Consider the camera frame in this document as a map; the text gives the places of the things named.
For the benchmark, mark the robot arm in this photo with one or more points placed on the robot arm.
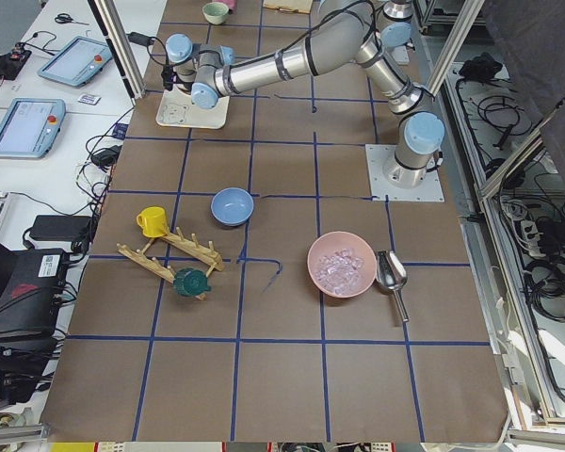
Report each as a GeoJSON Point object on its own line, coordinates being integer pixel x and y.
{"type": "Point", "coordinates": [346, 31]}

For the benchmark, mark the blue bowl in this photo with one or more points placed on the blue bowl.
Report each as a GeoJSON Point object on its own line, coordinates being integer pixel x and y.
{"type": "Point", "coordinates": [232, 206]}

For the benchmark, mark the pink bowl with ice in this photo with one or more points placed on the pink bowl with ice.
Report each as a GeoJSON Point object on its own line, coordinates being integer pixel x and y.
{"type": "Point", "coordinates": [341, 264]}

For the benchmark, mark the teach pendant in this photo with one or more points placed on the teach pendant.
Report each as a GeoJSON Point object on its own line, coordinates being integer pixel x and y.
{"type": "Point", "coordinates": [30, 127]}
{"type": "Point", "coordinates": [77, 62]}

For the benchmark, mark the black box device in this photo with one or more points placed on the black box device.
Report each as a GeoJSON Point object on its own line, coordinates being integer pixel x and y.
{"type": "Point", "coordinates": [30, 281]}

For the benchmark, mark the green bowl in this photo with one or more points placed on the green bowl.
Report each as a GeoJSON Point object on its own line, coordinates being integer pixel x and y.
{"type": "Point", "coordinates": [215, 13]}

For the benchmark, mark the metal scoop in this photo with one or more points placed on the metal scoop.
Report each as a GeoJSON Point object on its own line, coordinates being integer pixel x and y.
{"type": "Point", "coordinates": [391, 277]}

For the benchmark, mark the cream bear tray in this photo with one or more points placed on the cream bear tray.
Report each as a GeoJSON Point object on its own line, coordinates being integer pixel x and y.
{"type": "Point", "coordinates": [177, 110]}

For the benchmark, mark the large black power brick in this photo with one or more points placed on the large black power brick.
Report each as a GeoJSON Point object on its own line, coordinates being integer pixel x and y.
{"type": "Point", "coordinates": [74, 230]}

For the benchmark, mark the pink cloth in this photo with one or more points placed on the pink cloth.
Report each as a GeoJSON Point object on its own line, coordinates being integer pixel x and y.
{"type": "Point", "coordinates": [231, 4]}

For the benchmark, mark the wooden cutting board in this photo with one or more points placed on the wooden cutting board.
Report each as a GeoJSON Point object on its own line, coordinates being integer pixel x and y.
{"type": "Point", "coordinates": [292, 6]}

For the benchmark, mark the black scissors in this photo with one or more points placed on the black scissors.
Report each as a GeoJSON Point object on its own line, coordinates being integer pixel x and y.
{"type": "Point", "coordinates": [66, 18]}

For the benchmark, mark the lower teach pendant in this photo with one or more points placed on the lower teach pendant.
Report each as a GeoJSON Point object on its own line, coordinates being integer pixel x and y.
{"type": "Point", "coordinates": [30, 127]}

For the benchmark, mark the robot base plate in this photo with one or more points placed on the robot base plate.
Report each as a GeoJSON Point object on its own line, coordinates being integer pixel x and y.
{"type": "Point", "coordinates": [391, 182]}

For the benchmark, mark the upper teach pendant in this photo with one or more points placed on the upper teach pendant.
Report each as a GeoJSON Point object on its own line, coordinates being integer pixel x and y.
{"type": "Point", "coordinates": [77, 62]}

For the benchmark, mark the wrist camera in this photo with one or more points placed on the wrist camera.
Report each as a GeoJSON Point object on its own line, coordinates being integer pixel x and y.
{"type": "Point", "coordinates": [168, 77]}

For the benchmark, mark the dark green cup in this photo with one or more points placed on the dark green cup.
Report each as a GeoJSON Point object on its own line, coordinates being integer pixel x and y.
{"type": "Point", "coordinates": [191, 282]}

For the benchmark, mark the yellow mug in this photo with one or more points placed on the yellow mug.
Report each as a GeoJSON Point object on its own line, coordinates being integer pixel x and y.
{"type": "Point", "coordinates": [153, 221]}

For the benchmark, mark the black power adapter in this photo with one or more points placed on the black power adapter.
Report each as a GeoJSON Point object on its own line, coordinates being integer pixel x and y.
{"type": "Point", "coordinates": [140, 39]}

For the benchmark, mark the aluminium frame post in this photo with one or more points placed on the aluminium frame post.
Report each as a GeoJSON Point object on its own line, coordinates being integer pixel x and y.
{"type": "Point", "coordinates": [111, 27]}

